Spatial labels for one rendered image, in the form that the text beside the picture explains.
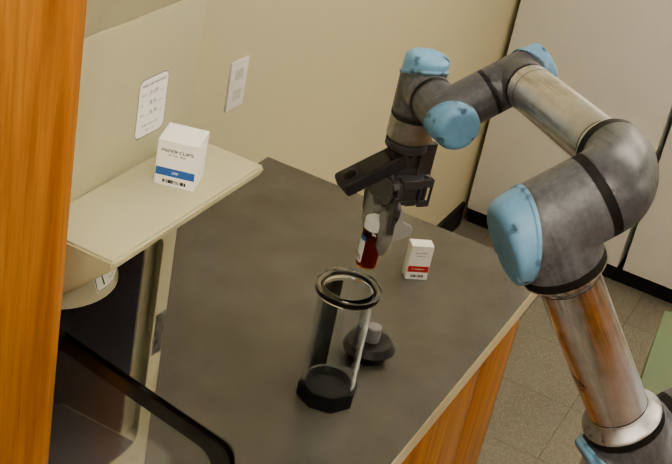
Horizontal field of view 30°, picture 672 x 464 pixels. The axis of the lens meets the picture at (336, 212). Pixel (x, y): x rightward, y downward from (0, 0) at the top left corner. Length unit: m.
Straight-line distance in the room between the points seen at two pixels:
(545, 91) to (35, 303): 0.83
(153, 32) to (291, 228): 1.19
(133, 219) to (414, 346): 1.00
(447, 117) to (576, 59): 2.55
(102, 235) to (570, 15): 3.14
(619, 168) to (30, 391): 0.75
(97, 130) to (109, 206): 0.09
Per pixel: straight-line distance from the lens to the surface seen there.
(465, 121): 1.91
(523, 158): 4.60
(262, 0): 2.69
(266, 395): 2.14
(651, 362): 2.09
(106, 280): 1.66
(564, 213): 1.57
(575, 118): 1.75
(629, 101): 4.41
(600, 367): 1.72
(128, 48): 1.46
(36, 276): 1.33
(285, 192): 2.76
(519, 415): 3.87
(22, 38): 1.23
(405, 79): 2.01
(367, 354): 2.24
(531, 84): 1.87
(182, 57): 1.57
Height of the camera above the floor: 2.24
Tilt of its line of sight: 29 degrees down
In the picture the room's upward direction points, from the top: 11 degrees clockwise
